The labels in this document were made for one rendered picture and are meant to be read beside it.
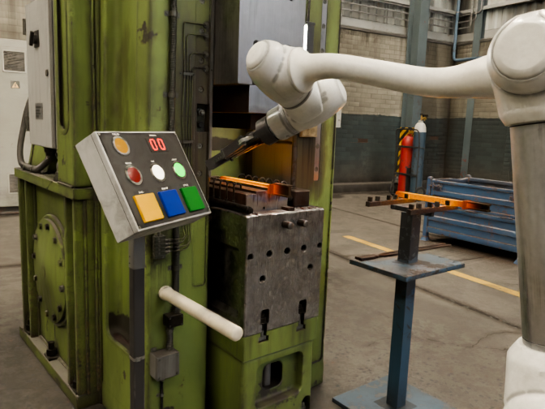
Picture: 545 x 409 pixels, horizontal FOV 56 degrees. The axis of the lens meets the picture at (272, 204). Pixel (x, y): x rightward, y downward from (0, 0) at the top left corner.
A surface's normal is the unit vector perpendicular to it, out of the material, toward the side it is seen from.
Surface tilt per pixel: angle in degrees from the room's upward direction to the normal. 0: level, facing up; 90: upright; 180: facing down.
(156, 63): 90
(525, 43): 84
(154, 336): 90
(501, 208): 89
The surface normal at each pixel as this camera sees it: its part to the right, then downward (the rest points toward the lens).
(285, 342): 0.63, 0.15
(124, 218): -0.43, 0.13
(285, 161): -0.77, 0.07
